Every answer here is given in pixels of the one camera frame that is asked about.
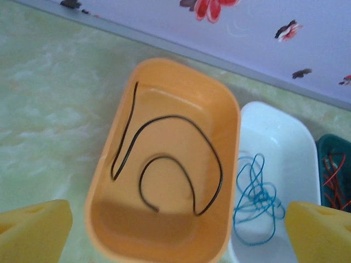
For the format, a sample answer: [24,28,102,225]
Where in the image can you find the blue cable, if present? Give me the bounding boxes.
[233,152,286,247]

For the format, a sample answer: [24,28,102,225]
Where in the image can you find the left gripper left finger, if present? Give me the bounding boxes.
[0,199,73,263]

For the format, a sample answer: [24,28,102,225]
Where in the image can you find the orange plastic bin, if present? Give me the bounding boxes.
[84,57,242,263]

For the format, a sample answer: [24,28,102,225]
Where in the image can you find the white plastic bin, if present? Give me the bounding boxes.
[229,101,322,263]

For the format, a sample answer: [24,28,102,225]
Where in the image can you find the teal plastic bin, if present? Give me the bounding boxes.
[315,133,351,214]

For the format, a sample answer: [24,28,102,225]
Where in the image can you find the black cable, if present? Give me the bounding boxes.
[110,81,224,216]

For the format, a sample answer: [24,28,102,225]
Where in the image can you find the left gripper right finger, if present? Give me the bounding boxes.
[284,201,351,263]

